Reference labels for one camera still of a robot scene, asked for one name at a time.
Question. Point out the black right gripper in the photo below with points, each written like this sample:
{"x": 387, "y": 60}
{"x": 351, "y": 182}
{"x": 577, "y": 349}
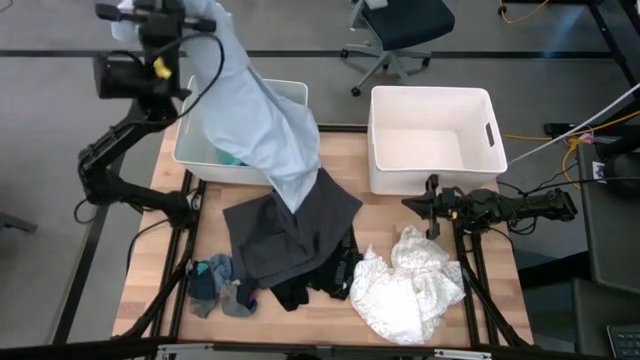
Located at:
{"x": 440, "y": 205}

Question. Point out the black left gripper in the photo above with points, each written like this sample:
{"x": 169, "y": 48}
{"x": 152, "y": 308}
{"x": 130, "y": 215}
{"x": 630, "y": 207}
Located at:
{"x": 160, "y": 25}

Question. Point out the white lace cloth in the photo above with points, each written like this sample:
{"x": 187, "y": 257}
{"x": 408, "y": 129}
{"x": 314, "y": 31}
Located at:
{"x": 405, "y": 295}

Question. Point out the black printed underwear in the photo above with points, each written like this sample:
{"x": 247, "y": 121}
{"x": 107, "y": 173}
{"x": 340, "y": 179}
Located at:
{"x": 340, "y": 272}

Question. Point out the pale blue shirt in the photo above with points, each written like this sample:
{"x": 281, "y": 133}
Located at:
{"x": 250, "y": 125}

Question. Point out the dark grey trousers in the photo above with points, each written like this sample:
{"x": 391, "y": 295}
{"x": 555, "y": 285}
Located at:
{"x": 280, "y": 240}

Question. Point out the turquoise blue shirt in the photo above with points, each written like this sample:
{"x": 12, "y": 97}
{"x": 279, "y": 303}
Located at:
{"x": 230, "y": 159}

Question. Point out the plain black garment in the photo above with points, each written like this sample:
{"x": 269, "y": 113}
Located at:
{"x": 292, "y": 297}

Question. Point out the navy sock with teal patch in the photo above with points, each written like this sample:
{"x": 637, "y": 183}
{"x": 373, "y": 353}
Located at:
{"x": 202, "y": 285}

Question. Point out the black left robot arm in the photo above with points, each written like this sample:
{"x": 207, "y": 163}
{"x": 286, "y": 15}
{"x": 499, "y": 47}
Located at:
{"x": 125, "y": 192}

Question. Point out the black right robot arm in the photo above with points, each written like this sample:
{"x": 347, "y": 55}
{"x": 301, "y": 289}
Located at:
{"x": 525, "y": 205}

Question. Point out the white perforated plastic basket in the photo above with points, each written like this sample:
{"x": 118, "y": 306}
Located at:
{"x": 425, "y": 145}
{"x": 195, "y": 145}

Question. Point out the black grey office chair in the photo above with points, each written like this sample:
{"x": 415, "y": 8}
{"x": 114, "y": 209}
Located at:
{"x": 405, "y": 20}

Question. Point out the dark navy sock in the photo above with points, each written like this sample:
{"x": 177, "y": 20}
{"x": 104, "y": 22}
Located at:
{"x": 247, "y": 297}

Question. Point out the dark grey desk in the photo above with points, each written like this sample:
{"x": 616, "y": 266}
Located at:
{"x": 615, "y": 240}

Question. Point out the black curved object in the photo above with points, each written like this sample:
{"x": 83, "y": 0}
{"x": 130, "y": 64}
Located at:
{"x": 622, "y": 170}

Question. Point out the grey metal foot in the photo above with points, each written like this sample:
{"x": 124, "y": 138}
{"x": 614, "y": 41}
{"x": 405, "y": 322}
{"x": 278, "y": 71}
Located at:
{"x": 17, "y": 223}

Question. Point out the black keyboard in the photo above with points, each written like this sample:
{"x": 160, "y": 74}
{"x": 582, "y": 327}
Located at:
{"x": 625, "y": 342}

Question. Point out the black metal stand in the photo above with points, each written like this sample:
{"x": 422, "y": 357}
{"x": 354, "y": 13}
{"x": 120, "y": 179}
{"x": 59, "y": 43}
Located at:
{"x": 607, "y": 35}

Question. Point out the black aluminium table frame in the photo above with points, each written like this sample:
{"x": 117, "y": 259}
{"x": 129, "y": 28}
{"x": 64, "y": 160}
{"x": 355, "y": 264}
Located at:
{"x": 469, "y": 322}

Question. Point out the silver camera mount bar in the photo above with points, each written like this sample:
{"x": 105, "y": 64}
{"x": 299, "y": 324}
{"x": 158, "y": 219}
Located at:
{"x": 450, "y": 354}

